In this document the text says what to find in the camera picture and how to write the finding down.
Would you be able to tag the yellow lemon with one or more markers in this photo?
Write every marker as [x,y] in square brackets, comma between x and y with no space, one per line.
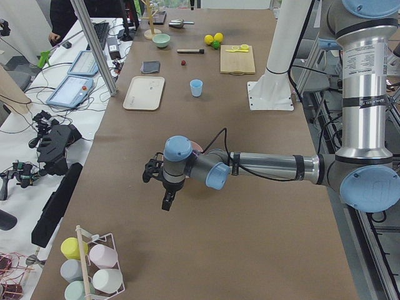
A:
[208,39]
[219,37]

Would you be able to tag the black framed tray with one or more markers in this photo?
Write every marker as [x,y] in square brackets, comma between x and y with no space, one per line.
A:
[159,18]

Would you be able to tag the wooden cutting board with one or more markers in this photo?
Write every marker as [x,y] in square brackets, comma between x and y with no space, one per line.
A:
[236,63]

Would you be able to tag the green cup in rack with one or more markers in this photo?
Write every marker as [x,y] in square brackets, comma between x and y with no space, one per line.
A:
[75,291]

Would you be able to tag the yellow cup in rack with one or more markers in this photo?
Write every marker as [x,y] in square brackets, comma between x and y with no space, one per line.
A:
[70,248]

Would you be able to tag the black keyboard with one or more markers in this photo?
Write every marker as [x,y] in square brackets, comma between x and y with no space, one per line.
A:
[101,29]

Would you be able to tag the aluminium frame post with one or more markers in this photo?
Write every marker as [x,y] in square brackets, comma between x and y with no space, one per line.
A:
[92,39]

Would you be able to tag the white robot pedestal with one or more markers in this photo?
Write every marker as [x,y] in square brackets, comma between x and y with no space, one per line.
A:
[272,91]

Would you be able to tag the blue teach pendant far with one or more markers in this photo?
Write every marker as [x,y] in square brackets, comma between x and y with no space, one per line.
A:
[84,65]

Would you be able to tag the wooden cup tree stand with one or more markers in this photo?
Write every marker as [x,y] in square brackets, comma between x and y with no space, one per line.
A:
[151,10]

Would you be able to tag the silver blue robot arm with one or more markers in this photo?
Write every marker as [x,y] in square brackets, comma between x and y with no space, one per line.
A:
[361,169]

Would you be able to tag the mint green bowl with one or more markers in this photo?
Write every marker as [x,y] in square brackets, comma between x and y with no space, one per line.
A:
[161,40]

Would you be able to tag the steel ice scoop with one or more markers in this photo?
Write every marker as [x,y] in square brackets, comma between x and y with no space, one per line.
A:
[179,23]

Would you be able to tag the green lime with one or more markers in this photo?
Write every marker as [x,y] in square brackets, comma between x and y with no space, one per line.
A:
[216,45]

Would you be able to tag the black device on side table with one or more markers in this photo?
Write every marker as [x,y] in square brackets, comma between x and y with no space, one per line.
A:
[51,142]

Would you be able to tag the white cup in rack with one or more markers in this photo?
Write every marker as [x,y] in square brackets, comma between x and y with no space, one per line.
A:
[107,280]

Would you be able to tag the blue teach pendant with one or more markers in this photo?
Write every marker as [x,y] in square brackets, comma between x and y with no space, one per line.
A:
[84,65]
[72,91]

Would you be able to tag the grey cup in rack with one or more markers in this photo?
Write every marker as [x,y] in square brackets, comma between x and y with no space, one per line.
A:
[71,270]

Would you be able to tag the light blue plastic cup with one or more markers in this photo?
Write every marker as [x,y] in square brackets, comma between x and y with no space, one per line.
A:
[196,87]

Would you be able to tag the yellow lemon far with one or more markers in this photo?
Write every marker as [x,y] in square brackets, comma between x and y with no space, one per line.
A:
[219,37]

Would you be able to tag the pink bowl of ice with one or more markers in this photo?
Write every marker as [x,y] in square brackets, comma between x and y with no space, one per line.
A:
[196,147]

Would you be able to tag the cream rectangular tray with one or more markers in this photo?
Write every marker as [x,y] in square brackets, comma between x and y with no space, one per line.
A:
[144,93]

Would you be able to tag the blue teach pendant near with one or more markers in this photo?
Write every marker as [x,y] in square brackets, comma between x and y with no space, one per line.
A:
[72,91]

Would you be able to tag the yellow lemon near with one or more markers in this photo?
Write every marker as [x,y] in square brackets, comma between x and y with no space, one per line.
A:
[208,39]

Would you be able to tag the black long box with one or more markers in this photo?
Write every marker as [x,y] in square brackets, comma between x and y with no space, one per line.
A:
[55,207]

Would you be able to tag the pink cup in rack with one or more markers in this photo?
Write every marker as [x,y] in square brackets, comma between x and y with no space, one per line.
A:
[103,256]

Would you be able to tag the white wire cup rack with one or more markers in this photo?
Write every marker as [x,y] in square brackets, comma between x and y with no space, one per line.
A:
[86,241]

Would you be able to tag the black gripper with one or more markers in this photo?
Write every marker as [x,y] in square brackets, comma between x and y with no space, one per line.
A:
[172,186]

